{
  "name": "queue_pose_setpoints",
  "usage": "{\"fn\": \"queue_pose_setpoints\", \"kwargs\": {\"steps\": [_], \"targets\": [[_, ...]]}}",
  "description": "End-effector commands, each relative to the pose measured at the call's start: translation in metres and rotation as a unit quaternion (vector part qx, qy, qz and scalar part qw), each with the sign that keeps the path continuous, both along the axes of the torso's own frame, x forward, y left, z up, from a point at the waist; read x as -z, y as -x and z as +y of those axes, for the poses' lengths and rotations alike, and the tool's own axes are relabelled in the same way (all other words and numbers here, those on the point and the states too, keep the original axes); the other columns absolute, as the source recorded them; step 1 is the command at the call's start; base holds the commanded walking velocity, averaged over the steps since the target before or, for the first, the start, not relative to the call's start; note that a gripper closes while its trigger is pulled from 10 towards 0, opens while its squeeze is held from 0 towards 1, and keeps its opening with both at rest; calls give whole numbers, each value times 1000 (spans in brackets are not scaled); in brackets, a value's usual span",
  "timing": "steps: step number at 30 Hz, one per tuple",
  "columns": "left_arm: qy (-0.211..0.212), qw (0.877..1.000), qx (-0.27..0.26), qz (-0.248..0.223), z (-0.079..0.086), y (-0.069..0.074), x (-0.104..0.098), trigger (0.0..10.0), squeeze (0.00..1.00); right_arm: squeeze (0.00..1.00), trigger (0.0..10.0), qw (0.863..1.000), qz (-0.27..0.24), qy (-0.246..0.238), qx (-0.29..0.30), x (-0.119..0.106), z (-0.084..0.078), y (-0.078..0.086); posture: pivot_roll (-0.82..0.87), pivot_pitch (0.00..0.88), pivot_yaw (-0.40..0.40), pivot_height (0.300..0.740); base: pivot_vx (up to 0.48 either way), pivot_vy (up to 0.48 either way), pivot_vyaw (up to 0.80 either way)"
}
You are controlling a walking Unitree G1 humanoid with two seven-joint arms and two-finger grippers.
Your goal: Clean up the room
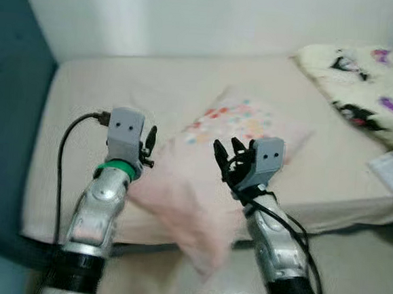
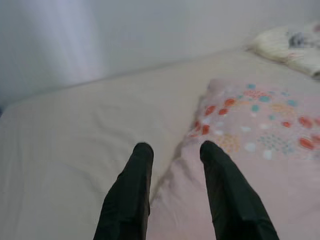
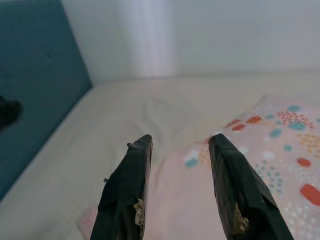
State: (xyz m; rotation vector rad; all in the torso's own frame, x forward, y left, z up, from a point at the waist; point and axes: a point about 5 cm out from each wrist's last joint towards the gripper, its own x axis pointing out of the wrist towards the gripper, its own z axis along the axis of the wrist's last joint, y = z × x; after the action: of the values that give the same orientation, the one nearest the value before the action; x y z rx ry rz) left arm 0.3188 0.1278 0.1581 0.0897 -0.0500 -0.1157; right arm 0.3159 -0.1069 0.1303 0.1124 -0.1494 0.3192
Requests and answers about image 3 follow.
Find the pink patterned pillow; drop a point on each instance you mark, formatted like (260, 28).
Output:
(182, 190)

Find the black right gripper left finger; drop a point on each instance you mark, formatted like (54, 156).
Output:
(125, 195)

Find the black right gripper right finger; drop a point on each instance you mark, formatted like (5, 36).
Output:
(240, 195)

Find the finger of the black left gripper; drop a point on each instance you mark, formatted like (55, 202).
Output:
(8, 112)

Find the teal padded headboard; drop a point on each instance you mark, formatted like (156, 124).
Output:
(37, 62)

